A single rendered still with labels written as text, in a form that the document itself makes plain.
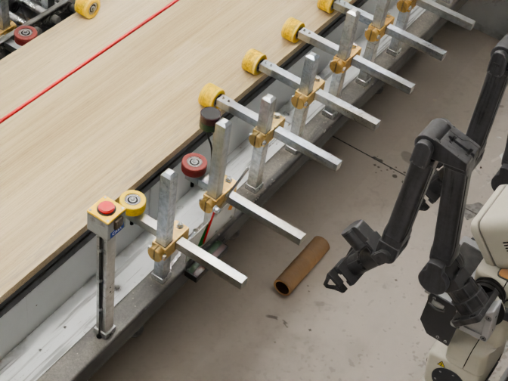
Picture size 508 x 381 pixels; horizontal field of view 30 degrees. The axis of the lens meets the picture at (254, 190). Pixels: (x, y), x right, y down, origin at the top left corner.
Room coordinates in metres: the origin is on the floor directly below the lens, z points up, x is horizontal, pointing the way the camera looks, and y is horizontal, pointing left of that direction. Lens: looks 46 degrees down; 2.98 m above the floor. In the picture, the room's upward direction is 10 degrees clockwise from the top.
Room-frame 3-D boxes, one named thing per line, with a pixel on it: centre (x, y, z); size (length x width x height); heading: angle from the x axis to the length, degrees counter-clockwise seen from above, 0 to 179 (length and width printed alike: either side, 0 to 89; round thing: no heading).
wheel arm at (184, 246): (1.81, 0.17, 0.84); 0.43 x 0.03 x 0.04; 63
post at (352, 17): (2.69, -0.23, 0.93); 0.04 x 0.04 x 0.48; 63
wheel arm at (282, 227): (2.02, 0.02, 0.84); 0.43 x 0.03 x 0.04; 63
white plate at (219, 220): (1.98, 0.11, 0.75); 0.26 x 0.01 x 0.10; 153
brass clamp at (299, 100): (2.48, -0.12, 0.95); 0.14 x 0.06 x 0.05; 153
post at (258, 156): (2.24, 0.00, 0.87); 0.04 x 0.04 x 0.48; 63
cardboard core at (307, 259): (2.50, -0.25, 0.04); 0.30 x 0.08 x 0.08; 153
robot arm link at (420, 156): (1.61, -0.37, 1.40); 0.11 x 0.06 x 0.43; 152
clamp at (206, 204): (2.04, 0.11, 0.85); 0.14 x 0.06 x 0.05; 153
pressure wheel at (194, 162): (2.11, 0.20, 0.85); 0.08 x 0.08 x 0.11
